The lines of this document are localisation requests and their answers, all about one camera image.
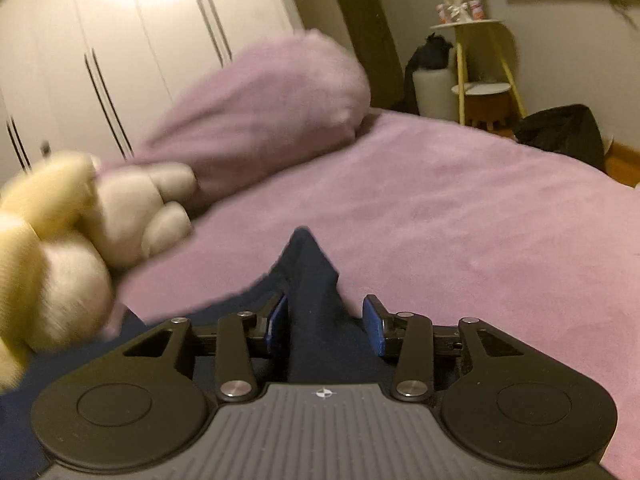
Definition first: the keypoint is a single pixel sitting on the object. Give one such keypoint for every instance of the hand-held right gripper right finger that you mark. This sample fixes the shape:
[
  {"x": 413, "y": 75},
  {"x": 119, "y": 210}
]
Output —
[{"x": 373, "y": 326}]

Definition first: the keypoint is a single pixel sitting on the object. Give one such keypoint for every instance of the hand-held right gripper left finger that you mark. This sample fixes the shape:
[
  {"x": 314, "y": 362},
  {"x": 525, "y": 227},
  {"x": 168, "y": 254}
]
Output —
[{"x": 278, "y": 321}]

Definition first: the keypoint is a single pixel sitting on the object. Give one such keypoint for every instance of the navy zip-up jacket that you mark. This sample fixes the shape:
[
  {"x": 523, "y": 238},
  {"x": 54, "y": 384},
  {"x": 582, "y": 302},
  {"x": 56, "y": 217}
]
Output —
[{"x": 310, "y": 280}]

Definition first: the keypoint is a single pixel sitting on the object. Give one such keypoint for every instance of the pink fleece blanket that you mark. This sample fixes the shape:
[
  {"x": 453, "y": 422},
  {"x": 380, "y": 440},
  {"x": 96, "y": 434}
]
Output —
[{"x": 475, "y": 240}]

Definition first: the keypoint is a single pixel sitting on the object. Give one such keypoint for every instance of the white plush toy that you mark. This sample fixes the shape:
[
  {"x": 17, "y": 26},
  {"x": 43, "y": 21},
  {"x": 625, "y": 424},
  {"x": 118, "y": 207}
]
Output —
[{"x": 125, "y": 220}]

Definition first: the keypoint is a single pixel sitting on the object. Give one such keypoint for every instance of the pink pillow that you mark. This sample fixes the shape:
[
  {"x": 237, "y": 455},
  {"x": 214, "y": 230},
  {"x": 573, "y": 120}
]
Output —
[{"x": 260, "y": 110}]

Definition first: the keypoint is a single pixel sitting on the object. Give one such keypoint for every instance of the white cylinder stool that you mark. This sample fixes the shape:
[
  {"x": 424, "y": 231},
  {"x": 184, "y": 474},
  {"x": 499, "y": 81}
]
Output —
[{"x": 437, "y": 92}]

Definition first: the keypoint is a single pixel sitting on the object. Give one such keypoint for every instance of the small wooden stool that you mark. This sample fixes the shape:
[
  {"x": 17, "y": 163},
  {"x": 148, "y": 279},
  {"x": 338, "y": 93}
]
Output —
[{"x": 490, "y": 110}]

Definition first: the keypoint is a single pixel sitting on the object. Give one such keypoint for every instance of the cream flower plush toy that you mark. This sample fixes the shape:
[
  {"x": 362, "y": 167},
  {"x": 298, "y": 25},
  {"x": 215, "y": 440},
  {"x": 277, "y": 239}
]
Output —
[{"x": 35, "y": 220}]

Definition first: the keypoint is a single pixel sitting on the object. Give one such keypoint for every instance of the dark cloth bag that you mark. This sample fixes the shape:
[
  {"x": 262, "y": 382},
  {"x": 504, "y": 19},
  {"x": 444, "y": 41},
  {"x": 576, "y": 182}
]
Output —
[{"x": 562, "y": 132}]

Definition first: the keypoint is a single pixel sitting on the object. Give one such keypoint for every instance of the black bag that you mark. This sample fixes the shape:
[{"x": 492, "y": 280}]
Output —
[{"x": 427, "y": 55}]

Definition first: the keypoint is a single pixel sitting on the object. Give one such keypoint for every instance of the yellow-legged side table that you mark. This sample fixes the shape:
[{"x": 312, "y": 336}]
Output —
[{"x": 482, "y": 50}]

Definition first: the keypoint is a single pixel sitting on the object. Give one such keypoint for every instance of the white wardrobe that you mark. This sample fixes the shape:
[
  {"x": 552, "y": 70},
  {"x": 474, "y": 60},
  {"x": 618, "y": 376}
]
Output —
[{"x": 140, "y": 35}]

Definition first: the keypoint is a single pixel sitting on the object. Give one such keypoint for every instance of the small pink jar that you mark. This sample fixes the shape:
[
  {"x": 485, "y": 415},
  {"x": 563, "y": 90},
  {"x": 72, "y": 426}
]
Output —
[
  {"x": 477, "y": 9},
  {"x": 443, "y": 13}
]

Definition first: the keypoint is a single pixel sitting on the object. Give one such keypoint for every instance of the dark wooden door frame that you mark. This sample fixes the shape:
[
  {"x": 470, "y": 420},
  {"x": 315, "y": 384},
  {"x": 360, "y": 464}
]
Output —
[{"x": 367, "y": 25}]

